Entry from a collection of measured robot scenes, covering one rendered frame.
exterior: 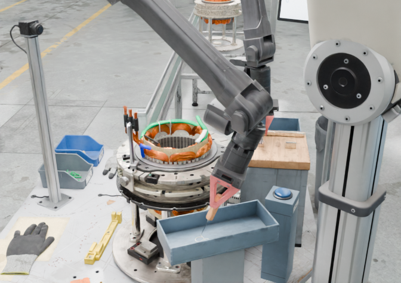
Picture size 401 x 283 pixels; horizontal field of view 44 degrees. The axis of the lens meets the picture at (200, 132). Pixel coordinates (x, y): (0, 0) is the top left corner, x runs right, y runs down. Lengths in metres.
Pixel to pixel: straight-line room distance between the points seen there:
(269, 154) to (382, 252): 1.61
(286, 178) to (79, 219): 0.69
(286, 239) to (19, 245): 0.77
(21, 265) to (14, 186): 2.06
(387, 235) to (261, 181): 1.72
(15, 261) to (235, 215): 0.67
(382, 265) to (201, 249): 1.84
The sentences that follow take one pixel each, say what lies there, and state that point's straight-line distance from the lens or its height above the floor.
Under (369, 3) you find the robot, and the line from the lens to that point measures 0.80.
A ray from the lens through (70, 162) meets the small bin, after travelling 1.93.
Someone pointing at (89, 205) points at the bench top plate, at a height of 0.78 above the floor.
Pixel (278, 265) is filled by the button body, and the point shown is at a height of 0.84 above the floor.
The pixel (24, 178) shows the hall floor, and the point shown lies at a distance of 3.62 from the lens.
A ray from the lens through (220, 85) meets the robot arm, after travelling 0.95.
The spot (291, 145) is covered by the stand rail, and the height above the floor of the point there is 1.08.
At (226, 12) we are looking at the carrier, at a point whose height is 1.04.
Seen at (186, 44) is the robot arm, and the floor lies 1.46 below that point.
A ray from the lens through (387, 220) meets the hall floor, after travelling 3.17.
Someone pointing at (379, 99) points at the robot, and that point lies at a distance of 0.84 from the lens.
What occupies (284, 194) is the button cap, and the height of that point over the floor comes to 1.04.
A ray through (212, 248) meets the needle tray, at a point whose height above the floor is 1.04.
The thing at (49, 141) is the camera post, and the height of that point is 1.01.
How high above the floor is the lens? 1.70
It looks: 25 degrees down
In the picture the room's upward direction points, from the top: straight up
